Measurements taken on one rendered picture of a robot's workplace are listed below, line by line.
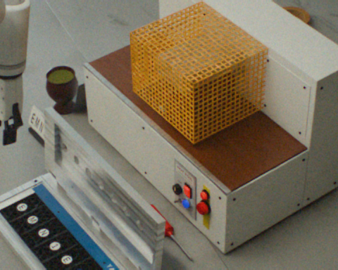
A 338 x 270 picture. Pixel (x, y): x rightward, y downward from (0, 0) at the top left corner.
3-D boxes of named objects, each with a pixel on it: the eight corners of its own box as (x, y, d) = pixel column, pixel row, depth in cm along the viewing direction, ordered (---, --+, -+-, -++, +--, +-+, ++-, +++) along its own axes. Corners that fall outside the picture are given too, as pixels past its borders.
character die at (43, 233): (20, 239, 204) (19, 235, 203) (57, 220, 208) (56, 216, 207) (31, 252, 201) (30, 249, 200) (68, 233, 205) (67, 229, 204)
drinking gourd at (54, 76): (55, 95, 243) (51, 62, 236) (85, 100, 241) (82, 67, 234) (44, 115, 237) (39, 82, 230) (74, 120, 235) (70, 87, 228)
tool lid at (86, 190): (44, 108, 206) (51, 106, 207) (44, 172, 218) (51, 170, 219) (158, 223, 179) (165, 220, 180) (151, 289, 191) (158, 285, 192)
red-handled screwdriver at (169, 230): (143, 214, 211) (143, 206, 209) (153, 209, 211) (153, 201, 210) (185, 265, 199) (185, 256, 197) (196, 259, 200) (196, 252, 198)
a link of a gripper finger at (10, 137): (3, 118, 191) (1, 144, 195) (10, 126, 189) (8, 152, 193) (16, 114, 193) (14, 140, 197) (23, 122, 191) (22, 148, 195)
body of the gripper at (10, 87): (-23, 56, 188) (-24, 101, 195) (1, 80, 182) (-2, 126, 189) (9, 48, 192) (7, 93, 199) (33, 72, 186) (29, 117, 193)
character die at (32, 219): (9, 226, 207) (8, 222, 206) (46, 207, 211) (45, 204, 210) (20, 239, 204) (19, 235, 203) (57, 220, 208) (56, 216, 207)
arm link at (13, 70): (-23, 48, 187) (-23, 61, 188) (-3, 69, 181) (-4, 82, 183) (13, 41, 191) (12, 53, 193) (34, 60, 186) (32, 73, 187)
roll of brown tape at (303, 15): (304, 36, 257) (304, 29, 256) (269, 29, 261) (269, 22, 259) (313, 17, 264) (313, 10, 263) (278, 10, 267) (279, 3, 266)
